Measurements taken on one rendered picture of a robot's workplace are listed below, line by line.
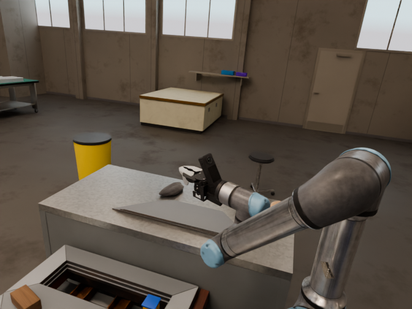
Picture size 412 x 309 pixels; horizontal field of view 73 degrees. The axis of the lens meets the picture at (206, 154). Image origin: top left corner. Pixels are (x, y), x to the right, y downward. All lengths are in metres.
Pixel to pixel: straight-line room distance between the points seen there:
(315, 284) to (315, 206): 0.32
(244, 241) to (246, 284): 0.64
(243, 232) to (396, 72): 8.20
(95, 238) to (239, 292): 0.75
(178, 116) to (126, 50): 3.66
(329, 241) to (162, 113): 6.31
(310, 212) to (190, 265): 0.88
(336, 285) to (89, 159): 3.26
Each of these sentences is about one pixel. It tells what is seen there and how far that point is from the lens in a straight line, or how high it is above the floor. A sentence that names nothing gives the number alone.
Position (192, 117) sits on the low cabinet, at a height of 0.38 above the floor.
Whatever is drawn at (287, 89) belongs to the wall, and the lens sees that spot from 8.37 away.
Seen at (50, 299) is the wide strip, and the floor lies 0.87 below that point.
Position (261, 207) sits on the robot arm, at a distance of 0.84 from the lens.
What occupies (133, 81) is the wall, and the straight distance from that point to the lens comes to 9.61.
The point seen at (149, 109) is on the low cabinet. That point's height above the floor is 0.43.
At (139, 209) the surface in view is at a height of 1.07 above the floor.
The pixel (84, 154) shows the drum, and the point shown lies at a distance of 3.71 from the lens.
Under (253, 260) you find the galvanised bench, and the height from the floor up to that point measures 1.05.
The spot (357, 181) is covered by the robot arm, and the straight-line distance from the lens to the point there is 0.60.
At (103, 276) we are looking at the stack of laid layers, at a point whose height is 0.85.
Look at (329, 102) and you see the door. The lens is 8.44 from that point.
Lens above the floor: 1.87
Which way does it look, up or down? 20 degrees down
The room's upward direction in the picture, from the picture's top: 5 degrees clockwise
